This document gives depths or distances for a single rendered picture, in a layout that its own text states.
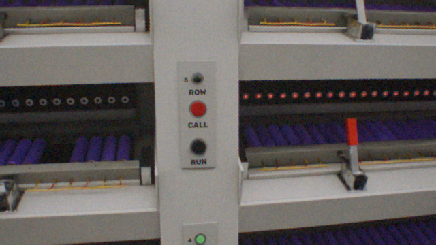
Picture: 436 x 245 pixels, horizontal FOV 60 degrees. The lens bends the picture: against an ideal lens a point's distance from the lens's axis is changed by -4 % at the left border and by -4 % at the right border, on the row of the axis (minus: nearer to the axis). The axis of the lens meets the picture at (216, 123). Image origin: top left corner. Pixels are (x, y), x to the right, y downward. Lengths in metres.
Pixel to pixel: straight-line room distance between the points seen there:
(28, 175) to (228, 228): 0.25
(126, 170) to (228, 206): 0.14
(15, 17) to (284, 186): 0.40
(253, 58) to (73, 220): 0.28
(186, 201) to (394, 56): 0.31
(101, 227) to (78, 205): 0.04
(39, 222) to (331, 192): 0.36
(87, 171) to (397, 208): 0.41
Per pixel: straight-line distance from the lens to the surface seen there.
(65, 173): 0.52
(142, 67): 0.44
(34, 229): 0.50
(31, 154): 0.57
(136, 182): 0.51
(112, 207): 0.48
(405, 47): 0.53
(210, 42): 0.44
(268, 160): 0.54
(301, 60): 0.47
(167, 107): 0.44
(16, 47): 0.46
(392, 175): 0.59
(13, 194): 0.51
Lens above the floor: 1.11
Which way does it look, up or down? 10 degrees down
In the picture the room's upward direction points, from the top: 1 degrees counter-clockwise
